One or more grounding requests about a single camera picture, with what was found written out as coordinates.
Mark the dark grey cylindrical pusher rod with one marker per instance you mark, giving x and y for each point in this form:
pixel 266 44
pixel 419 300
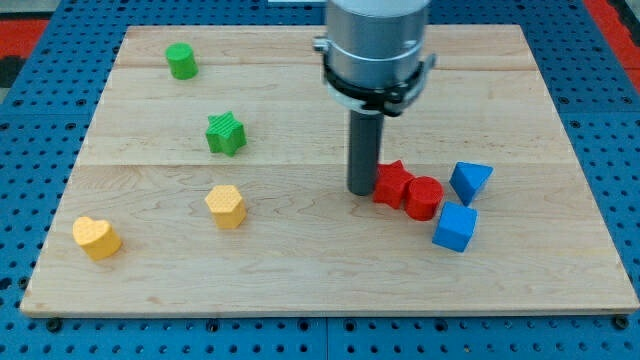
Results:
pixel 365 135

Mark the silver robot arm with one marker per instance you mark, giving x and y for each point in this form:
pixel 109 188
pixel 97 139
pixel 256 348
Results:
pixel 373 65

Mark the red star block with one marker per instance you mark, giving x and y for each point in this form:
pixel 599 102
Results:
pixel 391 184

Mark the green star block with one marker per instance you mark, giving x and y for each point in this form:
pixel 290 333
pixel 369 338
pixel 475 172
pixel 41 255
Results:
pixel 225 134

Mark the yellow hexagon block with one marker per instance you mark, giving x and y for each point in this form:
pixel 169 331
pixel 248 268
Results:
pixel 226 206

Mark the red cylinder block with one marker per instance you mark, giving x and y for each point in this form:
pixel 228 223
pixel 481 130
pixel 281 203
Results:
pixel 423 197

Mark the blue triangle block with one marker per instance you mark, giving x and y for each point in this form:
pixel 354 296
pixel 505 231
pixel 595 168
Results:
pixel 469 179

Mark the blue cube block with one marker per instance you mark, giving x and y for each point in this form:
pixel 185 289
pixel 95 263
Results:
pixel 456 227

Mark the wooden board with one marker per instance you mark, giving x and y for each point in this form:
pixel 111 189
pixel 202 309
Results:
pixel 307 246

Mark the green cylinder block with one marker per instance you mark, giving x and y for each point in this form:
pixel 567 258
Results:
pixel 181 60

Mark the yellow heart block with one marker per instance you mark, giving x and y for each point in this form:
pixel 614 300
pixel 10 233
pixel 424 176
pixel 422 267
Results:
pixel 97 238

